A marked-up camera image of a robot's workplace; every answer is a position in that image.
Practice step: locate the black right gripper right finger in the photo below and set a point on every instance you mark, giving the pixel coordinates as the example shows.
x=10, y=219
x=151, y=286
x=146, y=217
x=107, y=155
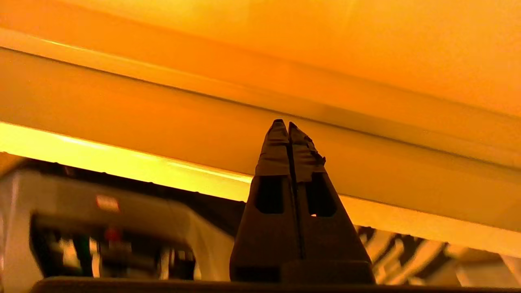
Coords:
x=333, y=248

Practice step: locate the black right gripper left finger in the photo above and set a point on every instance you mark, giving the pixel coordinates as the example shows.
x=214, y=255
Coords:
x=268, y=244

